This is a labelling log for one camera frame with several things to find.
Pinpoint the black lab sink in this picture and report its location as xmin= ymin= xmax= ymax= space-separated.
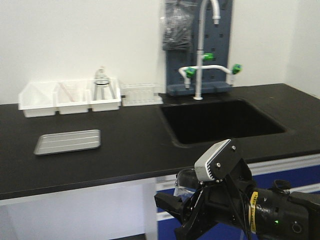
xmin=159 ymin=99 xmax=286 ymax=148

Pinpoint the clear glass beaker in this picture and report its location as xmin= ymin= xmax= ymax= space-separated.
xmin=173 ymin=168 xmax=200 ymax=202

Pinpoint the grey pegboard drying rack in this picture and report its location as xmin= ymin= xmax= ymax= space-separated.
xmin=165 ymin=0 xmax=233 ymax=96

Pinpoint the white plastic bin middle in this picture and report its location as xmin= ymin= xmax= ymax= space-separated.
xmin=53 ymin=80 xmax=89 ymax=115

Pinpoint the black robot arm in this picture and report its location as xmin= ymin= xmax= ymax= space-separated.
xmin=154 ymin=160 xmax=320 ymax=240

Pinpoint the white plastic bin left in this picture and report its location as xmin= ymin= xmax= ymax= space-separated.
xmin=18 ymin=82 xmax=57 ymax=118

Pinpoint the white plastic bin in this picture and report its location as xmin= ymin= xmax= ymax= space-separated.
xmin=53 ymin=80 xmax=89 ymax=115
xmin=85 ymin=77 xmax=122 ymax=112
xmin=18 ymin=82 xmax=57 ymax=118

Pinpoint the white plastic bin right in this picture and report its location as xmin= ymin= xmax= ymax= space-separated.
xmin=85 ymin=77 xmax=122 ymax=112

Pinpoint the white gooseneck lab faucet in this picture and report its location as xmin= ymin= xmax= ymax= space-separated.
xmin=178 ymin=0 xmax=243 ymax=101

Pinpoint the plastic bag of pegs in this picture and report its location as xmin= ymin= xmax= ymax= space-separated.
xmin=161 ymin=0 xmax=195 ymax=51

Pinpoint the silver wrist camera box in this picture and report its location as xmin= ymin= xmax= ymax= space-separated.
xmin=194 ymin=138 xmax=242 ymax=182

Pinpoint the red pipette in bin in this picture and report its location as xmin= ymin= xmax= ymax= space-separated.
xmin=59 ymin=82 xmax=74 ymax=102

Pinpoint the clear test tube rack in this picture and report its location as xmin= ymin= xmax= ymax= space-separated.
xmin=120 ymin=83 xmax=163 ymax=107

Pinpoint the silver metal tray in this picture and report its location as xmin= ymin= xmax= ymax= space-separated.
xmin=33 ymin=129 xmax=101 ymax=156

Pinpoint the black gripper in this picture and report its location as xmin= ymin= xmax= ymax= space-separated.
xmin=154 ymin=159 xmax=255 ymax=240

